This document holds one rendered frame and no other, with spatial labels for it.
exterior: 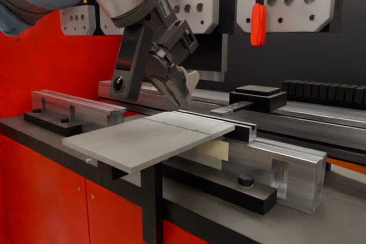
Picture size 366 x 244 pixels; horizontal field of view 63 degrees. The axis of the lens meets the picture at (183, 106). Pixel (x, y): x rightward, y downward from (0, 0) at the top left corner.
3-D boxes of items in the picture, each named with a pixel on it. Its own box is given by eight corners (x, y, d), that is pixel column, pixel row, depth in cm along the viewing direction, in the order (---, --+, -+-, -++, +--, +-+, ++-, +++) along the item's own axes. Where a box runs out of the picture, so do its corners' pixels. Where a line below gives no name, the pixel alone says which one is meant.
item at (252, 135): (171, 124, 70) (171, 111, 70) (180, 121, 72) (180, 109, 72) (248, 142, 58) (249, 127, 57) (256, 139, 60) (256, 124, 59)
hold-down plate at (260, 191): (142, 168, 69) (141, 155, 68) (158, 160, 73) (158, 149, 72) (263, 216, 50) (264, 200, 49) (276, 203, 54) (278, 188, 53)
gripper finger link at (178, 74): (196, 92, 50) (171, 52, 45) (191, 99, 50) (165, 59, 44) (176, 89, 53) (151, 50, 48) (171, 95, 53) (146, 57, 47)
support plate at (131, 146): (61, 144, 51) (61, 139, 51) (168, 115, 70) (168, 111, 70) (131, 175, 39) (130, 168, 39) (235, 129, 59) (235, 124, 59)
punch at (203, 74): (183, 78, 66) (183, 34, 64) (188, 77, 68) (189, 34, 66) (221, 82, 60) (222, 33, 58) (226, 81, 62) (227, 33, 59)
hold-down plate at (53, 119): (23, 120, 109) (23, 112, 109) (38, 117, 114) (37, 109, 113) (66, 137, 91) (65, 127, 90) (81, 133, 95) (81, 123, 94)
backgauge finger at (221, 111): (194, 116, 71) (195, 95, 70) (248, 99, 91) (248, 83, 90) (239, 125, 64) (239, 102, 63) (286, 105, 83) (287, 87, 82)
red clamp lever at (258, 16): (247, 47, 47) (250, -20, 45) (259, 46, 50) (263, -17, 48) (258, 47, 46) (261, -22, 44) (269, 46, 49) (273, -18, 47)
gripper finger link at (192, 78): (213, 92, 56) (193, 54, 50) (196, 116, 53) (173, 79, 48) (201, 90, 58) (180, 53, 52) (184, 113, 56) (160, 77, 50)
